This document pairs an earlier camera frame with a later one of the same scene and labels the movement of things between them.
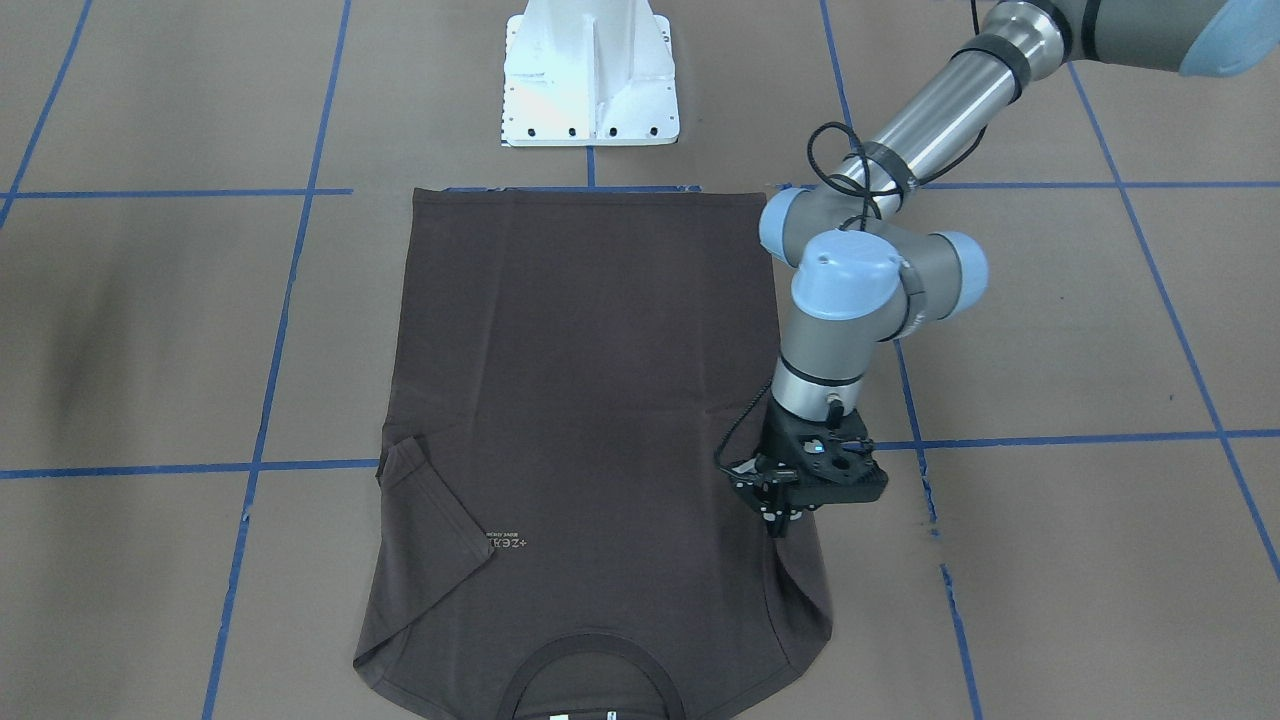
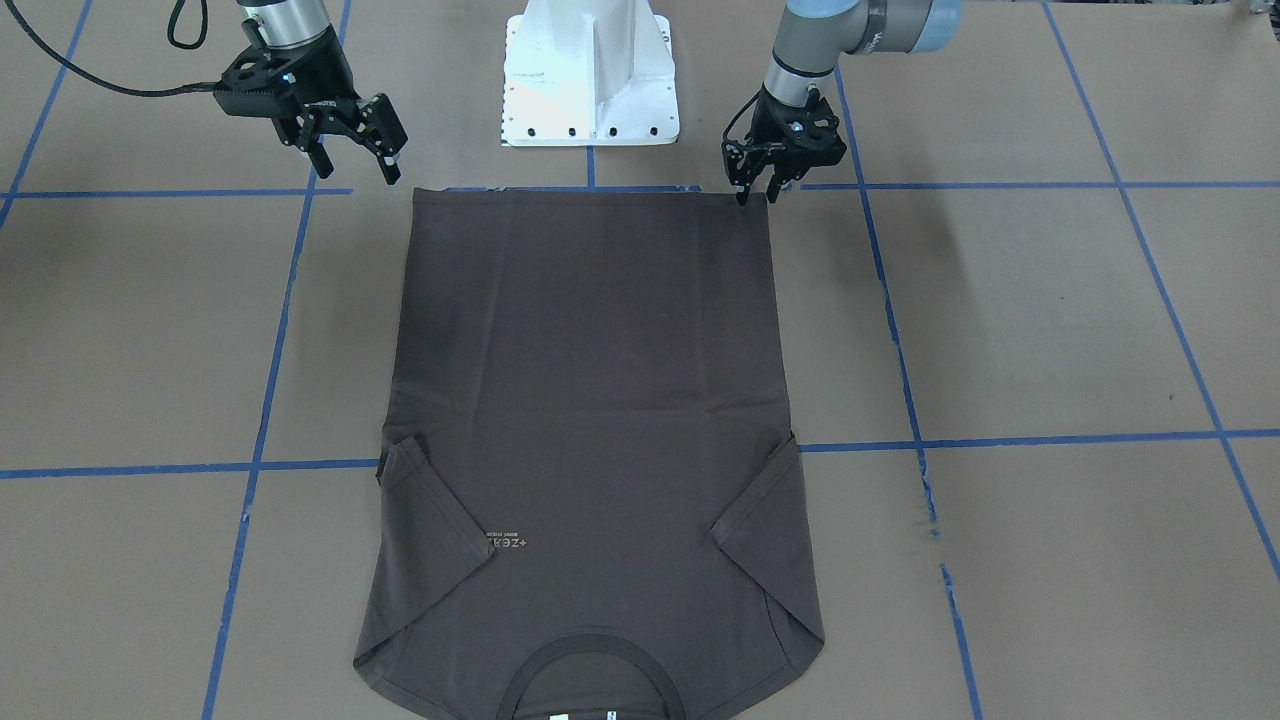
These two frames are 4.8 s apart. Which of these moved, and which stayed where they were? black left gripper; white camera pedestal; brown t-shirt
Moved: black left gripper
Stayed: white camera pedestal; brown t-shirt
